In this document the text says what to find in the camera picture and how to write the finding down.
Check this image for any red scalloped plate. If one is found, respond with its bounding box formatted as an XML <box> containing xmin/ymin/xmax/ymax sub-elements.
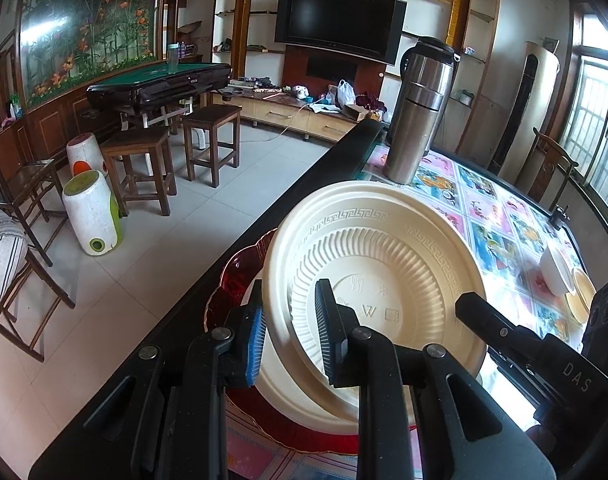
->
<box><xmin>204</xmin><ymin>227</ymin><xmax>420</xmax><ymax>456</ymax></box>

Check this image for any fruit print tablecloth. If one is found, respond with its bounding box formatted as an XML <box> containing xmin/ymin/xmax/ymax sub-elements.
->
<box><xmin>224</xmin><ymin>142</ymin><xmax>600</xmax><ymax>480</ymax></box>

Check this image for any wooden cushioned chair frame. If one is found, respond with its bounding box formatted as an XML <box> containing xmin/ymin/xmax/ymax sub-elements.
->
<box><xmin>0</xmin><ymin>250</ymin><xmax>77</xmax><ymax>363</ymax></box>

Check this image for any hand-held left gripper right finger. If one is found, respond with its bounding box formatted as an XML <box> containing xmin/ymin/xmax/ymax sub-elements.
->
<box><xmin>314</xmin><ymin>278</ymin><xmax>557</xmax><ymax>480</ymax></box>

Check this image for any wooden television cabinet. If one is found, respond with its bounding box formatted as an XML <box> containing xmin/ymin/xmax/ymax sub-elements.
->
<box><xmin>211</xmin><ymin>87</ymin><xmax>370</xmax><ymax>143</ymax></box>

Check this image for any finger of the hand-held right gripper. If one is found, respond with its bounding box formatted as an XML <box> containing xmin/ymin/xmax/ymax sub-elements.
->
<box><xmin>455</xmin><ymin>292</ymin><xmax>552</xmax><ymax>366</ymax></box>

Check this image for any striped seat cushion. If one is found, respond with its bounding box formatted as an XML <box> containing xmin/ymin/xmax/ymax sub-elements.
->
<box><xmin>0</xmin><ymin>199</ymin><xmax>30</xmax><ymax>311</ymax></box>

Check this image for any green top mahjong table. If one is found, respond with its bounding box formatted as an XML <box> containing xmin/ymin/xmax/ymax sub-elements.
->
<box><xmin>86</xmin><ymin>62</ymin><xmax>233</xmax><ymax>131</ymax></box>

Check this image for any black dining table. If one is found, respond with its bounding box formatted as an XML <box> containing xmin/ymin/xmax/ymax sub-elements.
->
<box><xmin>29</xmin><ymin>120</ymin><xmax>605</xmax><ymax>480</ymax></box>

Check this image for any white plastic stool green top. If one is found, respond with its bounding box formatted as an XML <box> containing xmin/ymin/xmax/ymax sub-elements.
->
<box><xmin>63</xmin><ymin>170</ymin><xmax>124</xmax><ymax>256</ymax></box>

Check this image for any barred window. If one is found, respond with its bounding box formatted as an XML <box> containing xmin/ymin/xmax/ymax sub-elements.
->
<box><xmin>559</xmin><ymin>0</ymin><xmax>608</xmax><ymax>211</ymax></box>

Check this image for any dark wooden chair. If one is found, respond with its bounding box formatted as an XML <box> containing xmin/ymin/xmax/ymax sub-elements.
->
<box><xmin>514</xmin><ymin>127</ymin><xmax>580</xmax><ymax>203</ymax></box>

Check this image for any floor standing air conditioner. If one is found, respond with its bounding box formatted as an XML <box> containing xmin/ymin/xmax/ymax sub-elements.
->
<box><xmin>486</xmin><ymin>40</ymin><xmax>560</xmax><ymax>176</ymax></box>

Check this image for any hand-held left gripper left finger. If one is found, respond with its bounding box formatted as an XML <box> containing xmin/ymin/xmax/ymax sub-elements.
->
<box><xmin>31</xmin><ymin>277</ymin><xmax>270</xmax><ymax>480</ymax></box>

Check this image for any large beige ribbed plate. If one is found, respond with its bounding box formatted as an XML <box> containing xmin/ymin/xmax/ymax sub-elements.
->
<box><xmin>261</xmin><ymin>180</ymin><xmax>489</xmax><ymax>418</ymax></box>

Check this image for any small beige ribbed bowl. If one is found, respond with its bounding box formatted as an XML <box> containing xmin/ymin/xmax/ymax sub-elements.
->
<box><xmin>566</xmin><ymin>267</ymin><xmax>597</xmax><ymax>323</ymax></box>

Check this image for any steel kettle flask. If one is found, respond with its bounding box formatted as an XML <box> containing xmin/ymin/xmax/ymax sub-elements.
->
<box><xmin>398</xmin><ymin>36</ymin><xmax>460</xmax><ymax>158</ymax></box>

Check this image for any white orange bin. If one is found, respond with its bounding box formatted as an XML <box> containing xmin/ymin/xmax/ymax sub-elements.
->
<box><xmin>66</xmin><ymin>132</ymin><xmax>109</xmax><ymax>178</ymax></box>

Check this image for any brown wooden armchair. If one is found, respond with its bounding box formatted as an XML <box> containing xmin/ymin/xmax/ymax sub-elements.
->
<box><xmin>0</xmin><ymin>135</ymin><xmax>67</xmax><ymax>266</ymax></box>

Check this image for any brown wooden stool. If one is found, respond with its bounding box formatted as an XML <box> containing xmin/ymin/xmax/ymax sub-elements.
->
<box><xmin>183</xmin><ymin>105</ymin><xmax>241</xmax><ymax>188</ymax></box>
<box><xmin>101</xmin><ymin>126</ymin><xmax>177</xmax><ymax>217</ymax></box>

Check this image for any small white bowl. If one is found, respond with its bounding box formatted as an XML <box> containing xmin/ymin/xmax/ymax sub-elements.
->
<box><xmin>540</xmin><ymin>245</ymin><xmax>577</xmax><ymax>297</ymax></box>

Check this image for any flat screen television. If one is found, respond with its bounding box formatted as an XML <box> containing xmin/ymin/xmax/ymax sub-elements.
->
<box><xmin>274</xmin><ymin>0</ymin><xmax>407</xmax><ymax>66</ymax></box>

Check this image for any floral wall mural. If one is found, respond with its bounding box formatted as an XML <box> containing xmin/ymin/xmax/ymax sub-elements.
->
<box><xmin>14</xmin><ymin>0</ymin><xmax>160</xmax><ymax>108</ymax></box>

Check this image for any large white plate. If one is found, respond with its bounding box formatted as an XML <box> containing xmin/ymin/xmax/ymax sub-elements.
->
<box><xmin>240</xmin><ymin>267</ymin><xmax>420</xmax><ymax>436</ymax></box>

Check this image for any slim steel thermos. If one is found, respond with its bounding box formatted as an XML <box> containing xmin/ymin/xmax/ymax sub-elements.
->
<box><xmin>384</xmin><ymin>85</ymin><xmax>447</xmax><ymax>185</ymax></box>

